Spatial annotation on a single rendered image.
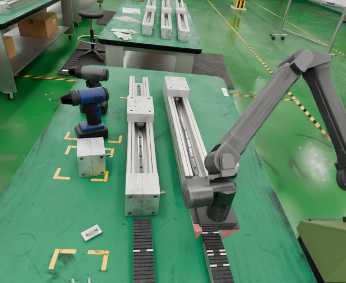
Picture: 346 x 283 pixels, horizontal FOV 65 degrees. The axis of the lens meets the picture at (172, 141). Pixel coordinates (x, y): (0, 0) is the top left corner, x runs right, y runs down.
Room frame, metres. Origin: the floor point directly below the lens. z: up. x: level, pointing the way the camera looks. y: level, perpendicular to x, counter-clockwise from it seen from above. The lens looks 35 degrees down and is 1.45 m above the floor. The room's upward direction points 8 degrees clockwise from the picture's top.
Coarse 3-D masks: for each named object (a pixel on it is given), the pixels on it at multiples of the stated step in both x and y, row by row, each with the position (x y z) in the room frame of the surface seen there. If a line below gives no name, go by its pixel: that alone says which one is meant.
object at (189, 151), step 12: (168, 108) 1.16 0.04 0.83; (180, 108) 1.16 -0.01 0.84; (168, 120) 1.12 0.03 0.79; (180, 120) 1.05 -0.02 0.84; (192, 120) 1.02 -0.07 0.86; (180, 132) 0.91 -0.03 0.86; (192, 132) 0.94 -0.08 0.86; (180, 144) 0.83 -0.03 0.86; (192, 144) 0.90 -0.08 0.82; (180, 156) 0.77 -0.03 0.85; (192, 156) 0.80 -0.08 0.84; (204, 156) 0.78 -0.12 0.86; (180, 168) 0.74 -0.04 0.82; (192, 168) 0.73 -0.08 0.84; (204, 168) 0.71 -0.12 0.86; (180, 180) 0.71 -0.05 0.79
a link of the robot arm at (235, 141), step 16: (288, 64) 0.76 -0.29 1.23; (304, 64) 0.75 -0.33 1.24; (272, 80) 0.73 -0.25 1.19; (288, 80) 0.73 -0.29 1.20; (256, 96) 0.70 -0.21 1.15; (272, 96) 0.68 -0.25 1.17; (256, 112) 0.64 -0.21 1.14; (240, 128) 0.59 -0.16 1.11; (256, 128) 0.61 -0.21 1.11; (224, 144) 0.54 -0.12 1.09; (240, 144) 0.55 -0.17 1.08; (208, 160) 0.53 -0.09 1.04
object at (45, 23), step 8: (136, 0) 4.45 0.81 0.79; (32, 16) 4.05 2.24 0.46; (40, 16) 4.12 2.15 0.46; (48, 16) 4.17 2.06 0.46; (56, 16) 4.43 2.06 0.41; (24, 24) 3.87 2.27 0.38; (32, 24) 3.88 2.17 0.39; (40, 24) 3.90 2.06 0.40; (48, 24) 4.02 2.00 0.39; (56, 24) 4.38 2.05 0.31; (24, 32) 3.87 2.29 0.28; (32, 32) 3.88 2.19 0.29; (40, 32) 3.90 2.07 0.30; (48, 32) 3.98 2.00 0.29; (8, 40) 3.03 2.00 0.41; (8, 48) 2.99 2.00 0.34; (8, 56) 2.96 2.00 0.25
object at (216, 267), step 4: (212, 264) 0.40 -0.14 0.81; (216, 264) 0.40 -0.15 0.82; (220, 264) 0.40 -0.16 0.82; (224, 264) 0.40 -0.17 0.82; (228, 264) 0.40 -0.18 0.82; (212, 268) 0.38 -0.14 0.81; (216, 268) 0.39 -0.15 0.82; (220, 268) 0.39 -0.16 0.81; (224, 268) 0.39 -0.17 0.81; (228, 268) 0.39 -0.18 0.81
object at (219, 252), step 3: (219, 249) 0.44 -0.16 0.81; (222, 249) 0.44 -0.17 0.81; (207, 252) 0.43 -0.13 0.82; (210, 252) 0.43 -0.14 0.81; (213, 252) 0.43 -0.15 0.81; (216, 252) 0.43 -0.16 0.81; (219, 252) 0.43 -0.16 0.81; (222, 252) 0.43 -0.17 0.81; (207, 255) 0.42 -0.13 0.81; (210, 255) 0.42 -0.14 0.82; (213, 255) 0.42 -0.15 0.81; (216, 255) 0.42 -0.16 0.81; (219, 255) 0.42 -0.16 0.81; (222, 255) 0.42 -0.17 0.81; (225, 255) 0.43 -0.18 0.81
